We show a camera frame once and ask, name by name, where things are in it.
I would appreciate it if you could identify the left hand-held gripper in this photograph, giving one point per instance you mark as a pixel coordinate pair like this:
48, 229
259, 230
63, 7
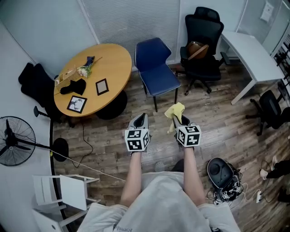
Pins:
137, 139

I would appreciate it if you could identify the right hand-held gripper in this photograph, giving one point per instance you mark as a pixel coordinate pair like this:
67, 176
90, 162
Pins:
189, 136

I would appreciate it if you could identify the yellow wiping cloth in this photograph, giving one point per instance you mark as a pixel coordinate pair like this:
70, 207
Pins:
175, 109

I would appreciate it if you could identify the blue chair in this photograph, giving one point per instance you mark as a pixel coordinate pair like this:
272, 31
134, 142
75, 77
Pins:
156, 79

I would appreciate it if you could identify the person's left forearm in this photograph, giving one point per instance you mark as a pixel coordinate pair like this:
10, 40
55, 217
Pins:
133, 176

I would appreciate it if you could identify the person's right forearm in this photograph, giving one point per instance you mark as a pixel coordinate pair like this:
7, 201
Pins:
192, 176

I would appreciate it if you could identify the small black swivel chair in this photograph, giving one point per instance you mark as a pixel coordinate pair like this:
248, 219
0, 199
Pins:
269, 108

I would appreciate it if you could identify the white folding chair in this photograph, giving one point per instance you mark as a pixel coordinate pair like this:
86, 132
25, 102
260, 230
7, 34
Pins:
72, 190

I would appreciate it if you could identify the black mesh office chair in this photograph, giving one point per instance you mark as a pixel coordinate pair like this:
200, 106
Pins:
204, 25

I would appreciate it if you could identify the black padded office chair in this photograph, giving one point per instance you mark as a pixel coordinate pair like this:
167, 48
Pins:
36, 83

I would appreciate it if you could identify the person's black trouser leg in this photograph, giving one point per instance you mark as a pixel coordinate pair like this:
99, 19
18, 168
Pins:
177, 166

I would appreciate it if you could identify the person's grey clog shoe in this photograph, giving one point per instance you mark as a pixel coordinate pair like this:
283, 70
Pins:
159, 166

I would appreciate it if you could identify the round wooden table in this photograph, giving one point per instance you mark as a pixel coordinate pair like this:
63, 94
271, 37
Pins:
108, 68

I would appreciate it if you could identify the black cloth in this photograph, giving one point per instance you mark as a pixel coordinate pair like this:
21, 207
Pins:
77, 87

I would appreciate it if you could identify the brown leather handbag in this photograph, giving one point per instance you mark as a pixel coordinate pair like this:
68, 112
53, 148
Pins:
194, 48

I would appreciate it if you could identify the flower bouquet with blue wrap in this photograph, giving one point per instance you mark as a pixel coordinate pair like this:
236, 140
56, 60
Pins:
83, 70

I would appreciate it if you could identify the person's grey shirt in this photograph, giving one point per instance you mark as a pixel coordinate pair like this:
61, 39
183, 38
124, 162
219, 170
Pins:
163, 204

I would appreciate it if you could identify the white desk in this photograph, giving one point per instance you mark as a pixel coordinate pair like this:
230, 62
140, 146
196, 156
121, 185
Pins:
253, 59

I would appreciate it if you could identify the white venetian blind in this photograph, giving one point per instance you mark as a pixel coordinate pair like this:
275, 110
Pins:
131, 20

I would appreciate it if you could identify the white power strip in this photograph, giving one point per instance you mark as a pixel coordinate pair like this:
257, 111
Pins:
259, 196

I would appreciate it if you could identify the black equipment rack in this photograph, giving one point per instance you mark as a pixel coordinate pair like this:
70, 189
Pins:
283, 59

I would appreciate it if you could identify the black standing fan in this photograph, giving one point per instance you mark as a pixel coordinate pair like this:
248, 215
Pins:
10, 138

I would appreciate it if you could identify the empty dark picture frame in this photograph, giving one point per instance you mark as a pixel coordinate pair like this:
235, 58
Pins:
102, 86

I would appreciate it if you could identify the picture frame with drawing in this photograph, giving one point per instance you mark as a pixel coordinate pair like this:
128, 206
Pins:
77, 104

